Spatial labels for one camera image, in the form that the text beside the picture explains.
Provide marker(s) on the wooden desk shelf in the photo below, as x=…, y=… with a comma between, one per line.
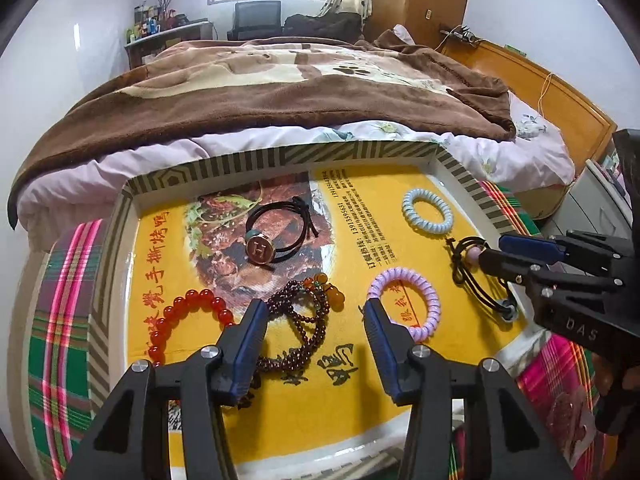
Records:
x=154, y=44

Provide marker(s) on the black hair tie round charm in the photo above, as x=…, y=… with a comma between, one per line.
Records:
x=276, y=231

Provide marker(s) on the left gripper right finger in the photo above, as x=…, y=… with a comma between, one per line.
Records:
x=416, y=376

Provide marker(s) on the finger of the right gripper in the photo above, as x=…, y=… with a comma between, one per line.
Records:
x=525, y=247
x=500, y=264

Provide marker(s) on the wooden headboard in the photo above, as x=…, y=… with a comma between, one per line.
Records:
x=585, y=128

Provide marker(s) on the yellow striped tray box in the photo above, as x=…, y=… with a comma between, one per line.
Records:
x=173, y=267

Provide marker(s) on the dark bag by window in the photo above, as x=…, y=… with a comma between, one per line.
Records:
x=343, y=26

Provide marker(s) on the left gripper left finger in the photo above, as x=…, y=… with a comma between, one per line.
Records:
x=216, y=376

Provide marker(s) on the colourful plaid tablecloth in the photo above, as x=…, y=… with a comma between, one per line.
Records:
x=58, y=387

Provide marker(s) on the brown plush blanket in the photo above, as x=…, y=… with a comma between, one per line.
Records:
x=203, y=87

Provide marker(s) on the clear plastic packet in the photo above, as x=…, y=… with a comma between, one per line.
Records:
x=571, y=423

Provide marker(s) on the black office chair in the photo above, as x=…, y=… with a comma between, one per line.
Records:
x=256, y=20

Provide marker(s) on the grey drawer nightstand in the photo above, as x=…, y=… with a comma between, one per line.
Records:
x=592, y=204

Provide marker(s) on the black hair tie pink bead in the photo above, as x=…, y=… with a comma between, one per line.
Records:
x=493, y=294

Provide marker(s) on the bed with floral sheet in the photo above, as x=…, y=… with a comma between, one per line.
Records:
x=537, y=157

